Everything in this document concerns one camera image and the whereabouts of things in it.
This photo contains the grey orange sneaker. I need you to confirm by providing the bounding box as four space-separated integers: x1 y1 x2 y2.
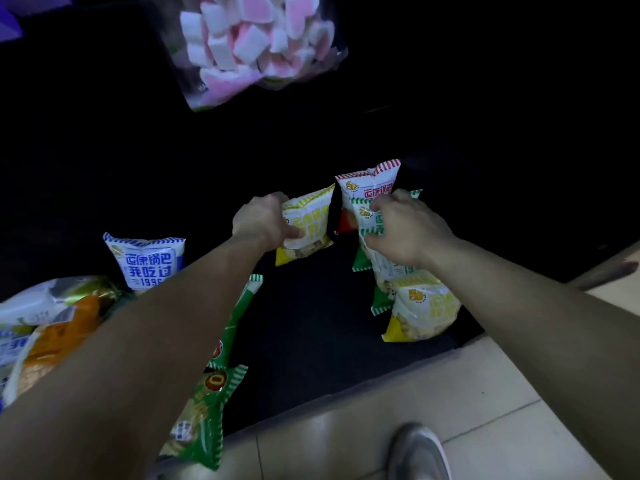
387 423 453 480

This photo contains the green striped snack packet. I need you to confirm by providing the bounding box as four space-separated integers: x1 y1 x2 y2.
357 227 431 317
349 188 423 273

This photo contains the person's left hand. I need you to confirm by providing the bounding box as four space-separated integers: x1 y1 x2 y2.
231 191 306 254

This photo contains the pile of striped snack packets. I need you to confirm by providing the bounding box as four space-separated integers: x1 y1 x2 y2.
103 232 265 472

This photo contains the person's right hand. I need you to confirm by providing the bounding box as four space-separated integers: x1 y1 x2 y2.
363 188 460 271

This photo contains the bag of pink marshmallows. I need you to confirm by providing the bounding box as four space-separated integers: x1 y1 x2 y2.
137 0 349 113

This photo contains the red striped snack packet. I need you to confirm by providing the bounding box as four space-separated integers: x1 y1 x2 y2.
335 158 402 235

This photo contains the person's right forearm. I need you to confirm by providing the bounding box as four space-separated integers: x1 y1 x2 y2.
427 237 640 480

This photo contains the person's left forearm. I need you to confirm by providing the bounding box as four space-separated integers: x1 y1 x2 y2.
0 234 266 480

